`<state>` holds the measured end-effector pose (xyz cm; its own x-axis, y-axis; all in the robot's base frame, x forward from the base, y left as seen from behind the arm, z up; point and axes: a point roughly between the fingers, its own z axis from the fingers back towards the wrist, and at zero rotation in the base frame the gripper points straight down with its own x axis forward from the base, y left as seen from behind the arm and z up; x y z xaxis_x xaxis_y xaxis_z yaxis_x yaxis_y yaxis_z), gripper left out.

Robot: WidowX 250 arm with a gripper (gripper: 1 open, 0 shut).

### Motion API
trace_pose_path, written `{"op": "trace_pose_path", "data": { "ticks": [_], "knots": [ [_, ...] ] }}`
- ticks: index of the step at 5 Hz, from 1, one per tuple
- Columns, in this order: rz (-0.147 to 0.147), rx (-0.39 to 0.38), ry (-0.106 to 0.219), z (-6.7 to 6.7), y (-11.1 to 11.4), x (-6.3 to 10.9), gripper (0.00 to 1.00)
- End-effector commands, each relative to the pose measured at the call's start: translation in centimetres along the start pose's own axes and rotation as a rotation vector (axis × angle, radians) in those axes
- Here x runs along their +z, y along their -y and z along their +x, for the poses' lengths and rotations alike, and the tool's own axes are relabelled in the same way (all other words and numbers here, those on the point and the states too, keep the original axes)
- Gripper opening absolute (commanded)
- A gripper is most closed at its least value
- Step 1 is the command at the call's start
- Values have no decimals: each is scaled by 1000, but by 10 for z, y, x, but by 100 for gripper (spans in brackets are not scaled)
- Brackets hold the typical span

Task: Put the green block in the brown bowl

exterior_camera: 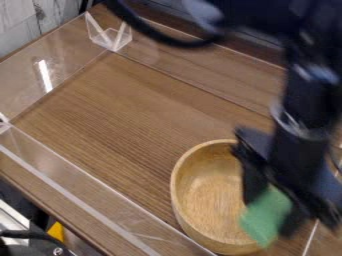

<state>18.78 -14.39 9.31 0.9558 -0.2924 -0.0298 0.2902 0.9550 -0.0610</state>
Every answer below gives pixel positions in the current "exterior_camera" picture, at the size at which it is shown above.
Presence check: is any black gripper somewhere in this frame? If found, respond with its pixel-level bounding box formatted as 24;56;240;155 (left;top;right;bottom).
231;114;342;239

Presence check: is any green rectangular block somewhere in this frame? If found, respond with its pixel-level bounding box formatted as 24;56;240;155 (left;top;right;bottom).
239;187;292;248

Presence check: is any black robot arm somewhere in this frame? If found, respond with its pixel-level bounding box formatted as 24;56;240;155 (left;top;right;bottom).
104;0;342;243

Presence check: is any brown wooden bowl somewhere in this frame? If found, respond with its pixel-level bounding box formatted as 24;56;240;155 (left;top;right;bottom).
169;139;277;255

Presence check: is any yellow black device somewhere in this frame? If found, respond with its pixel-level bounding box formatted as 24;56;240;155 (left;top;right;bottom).
28;221;77;256

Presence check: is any clear acrylic back wall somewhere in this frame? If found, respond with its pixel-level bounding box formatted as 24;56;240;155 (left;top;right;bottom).
116;13;342;148

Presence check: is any clear acrylic wall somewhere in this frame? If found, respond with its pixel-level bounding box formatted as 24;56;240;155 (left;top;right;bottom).
116;13;342;148
0;14;104;120
0;123;215;256

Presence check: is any clear acrylic front wall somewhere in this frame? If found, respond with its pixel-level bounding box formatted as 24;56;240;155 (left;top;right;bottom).
0;123;215;256

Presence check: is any black cable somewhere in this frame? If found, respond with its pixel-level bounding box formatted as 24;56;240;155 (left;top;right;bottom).
0;229;64;256

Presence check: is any clear acrylic corner bracket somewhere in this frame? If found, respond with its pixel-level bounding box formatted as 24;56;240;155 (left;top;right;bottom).
84;13;132;52

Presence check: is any clear acrylic left wall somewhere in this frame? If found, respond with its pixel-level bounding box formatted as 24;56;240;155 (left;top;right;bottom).
0;14;104;120

